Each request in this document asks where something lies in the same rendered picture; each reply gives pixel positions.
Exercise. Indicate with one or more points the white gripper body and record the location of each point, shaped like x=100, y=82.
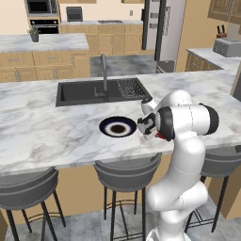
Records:
x=148, y=133

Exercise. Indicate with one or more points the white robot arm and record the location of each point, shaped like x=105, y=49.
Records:
x=188, y=163

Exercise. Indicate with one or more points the dark blue bowl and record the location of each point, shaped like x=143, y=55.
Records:
x=118, y=126

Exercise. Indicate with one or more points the stainless steel fridge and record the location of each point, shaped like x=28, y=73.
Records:
x=174, y=28

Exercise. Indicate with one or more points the grey bar stool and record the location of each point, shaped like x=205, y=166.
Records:
x=219, y=163
x=127, y=175
x=25, y=188

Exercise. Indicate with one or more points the black sink drain rack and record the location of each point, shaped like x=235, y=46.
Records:
x=130, y=86

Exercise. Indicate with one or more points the grey stool seat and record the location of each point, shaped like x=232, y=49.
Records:
x=165, y=66

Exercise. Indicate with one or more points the dark grey tap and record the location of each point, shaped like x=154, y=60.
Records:
x=104, y=75

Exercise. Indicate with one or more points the black sink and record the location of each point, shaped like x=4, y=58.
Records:
x=78, y=92

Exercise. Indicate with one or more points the wooden base cupboards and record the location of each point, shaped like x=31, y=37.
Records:
x=200, y=64

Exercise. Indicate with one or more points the wooden cupboard run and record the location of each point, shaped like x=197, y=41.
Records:
x=103, y=39

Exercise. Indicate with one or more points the grey toaster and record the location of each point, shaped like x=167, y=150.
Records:
x=227, y=47

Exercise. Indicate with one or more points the black hob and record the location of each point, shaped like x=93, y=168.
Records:
x=110, y=21

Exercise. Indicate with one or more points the wooden knife block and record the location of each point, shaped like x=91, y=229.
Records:
x=221, y=33

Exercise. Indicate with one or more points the wooden island cupboards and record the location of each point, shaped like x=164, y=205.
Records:
x=44, y=66

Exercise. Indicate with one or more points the black toaster oven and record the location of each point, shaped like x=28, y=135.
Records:
x=74, y=14

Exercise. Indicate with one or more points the potted green plant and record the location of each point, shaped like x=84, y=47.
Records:
x=34, y=34

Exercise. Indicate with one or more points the black microwave oven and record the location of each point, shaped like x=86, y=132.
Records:
x=41, y=6

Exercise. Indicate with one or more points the wooden wall cupboards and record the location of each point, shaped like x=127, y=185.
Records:
x=224, y=11

